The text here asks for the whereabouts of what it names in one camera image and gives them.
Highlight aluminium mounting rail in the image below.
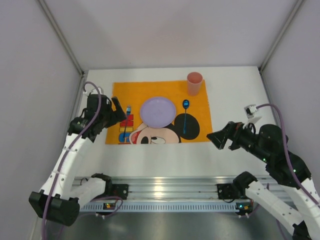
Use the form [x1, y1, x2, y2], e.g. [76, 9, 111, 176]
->
[39, 176, 312, 201]

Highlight lilac plastic plate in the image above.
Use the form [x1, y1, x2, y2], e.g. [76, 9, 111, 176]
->
[139, 96, 177, 128]

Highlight purple cable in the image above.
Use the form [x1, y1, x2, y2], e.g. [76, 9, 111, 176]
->
[41, 81, 125, 240]
[246, 103, 320, 240]

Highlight blue plastic spoon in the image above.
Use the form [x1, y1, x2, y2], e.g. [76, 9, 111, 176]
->
[182, 99, 190, 134]

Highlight orange Mickey Mouse cloth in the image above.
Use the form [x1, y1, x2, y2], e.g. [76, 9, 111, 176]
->
[105, 80, 213, 145]

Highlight blue plastic fork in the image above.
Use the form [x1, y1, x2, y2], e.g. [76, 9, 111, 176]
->
[123, 105, 132, 140]

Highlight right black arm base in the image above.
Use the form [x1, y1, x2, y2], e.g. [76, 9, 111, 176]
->
[216, 183, 248, 202]

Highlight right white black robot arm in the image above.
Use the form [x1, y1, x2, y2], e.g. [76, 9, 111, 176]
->
[206, 104, 320, 240]

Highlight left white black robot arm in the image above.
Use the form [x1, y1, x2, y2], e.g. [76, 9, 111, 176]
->
[28, 93, 126, 227]

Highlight pink plastic cup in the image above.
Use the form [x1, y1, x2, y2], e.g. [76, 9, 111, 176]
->
[187, 72, 203, 96]

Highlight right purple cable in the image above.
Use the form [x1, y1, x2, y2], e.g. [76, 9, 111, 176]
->
[246, 103, 320, 240]

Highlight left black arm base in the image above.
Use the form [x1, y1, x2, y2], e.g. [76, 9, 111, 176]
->
[93, 183, 129, 200]

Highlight slotted grey cable duct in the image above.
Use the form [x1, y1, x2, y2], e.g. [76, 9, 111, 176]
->
[80, 201, 253, 213]

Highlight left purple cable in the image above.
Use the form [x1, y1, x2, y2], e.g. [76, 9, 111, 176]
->
[41, 81, 125, 240]

